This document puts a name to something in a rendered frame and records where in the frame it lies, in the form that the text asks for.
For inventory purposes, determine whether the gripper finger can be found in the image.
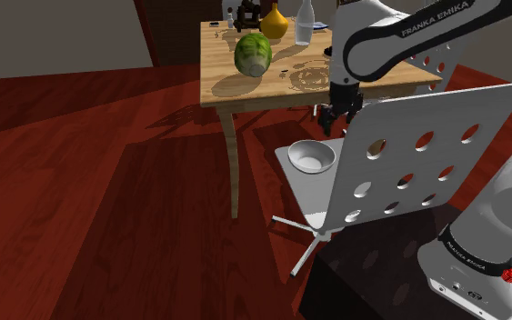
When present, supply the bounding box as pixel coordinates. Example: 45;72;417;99
345;104;364;126
317;103;340;137

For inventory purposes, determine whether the white chair with holes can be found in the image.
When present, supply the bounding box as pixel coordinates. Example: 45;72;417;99
270;81;512;278
405;36;467;95

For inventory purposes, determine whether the dark brown door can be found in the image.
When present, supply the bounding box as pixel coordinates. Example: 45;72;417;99
133;0;225;68

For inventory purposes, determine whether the white bowl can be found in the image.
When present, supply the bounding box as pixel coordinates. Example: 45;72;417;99
286;139;337;175

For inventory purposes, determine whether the clear glass bottle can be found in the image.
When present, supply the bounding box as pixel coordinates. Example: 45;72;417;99
294;0;316;47

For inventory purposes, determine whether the yellow vase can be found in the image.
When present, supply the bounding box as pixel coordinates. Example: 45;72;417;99
259;2;290;40

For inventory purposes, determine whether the green melon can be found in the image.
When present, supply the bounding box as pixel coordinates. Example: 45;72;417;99
233;32;274;79

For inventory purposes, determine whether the wooden table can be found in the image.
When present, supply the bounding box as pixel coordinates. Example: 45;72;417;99
199;16;444;221

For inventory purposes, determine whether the dark robot stand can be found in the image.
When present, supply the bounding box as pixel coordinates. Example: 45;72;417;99
298;203;512;320

